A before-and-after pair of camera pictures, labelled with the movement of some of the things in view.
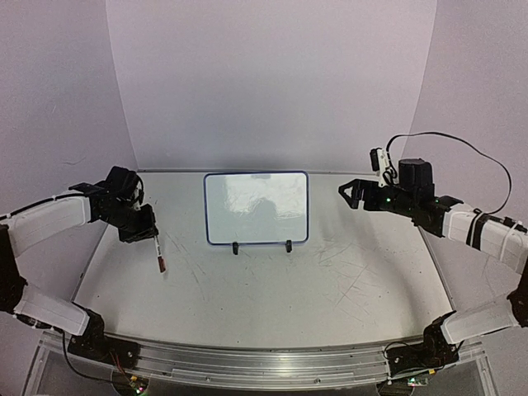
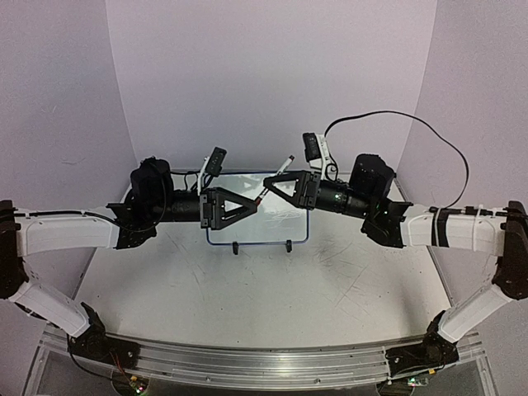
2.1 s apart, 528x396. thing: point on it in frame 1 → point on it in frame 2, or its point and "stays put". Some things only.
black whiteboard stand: (235, 247) stays put
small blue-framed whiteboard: (261, 207) stays put
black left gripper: (148, 229) → (213, 213)
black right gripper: (357, 184) → (301, 178)
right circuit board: (417, 382) stays put
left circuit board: (139, 384) stays put
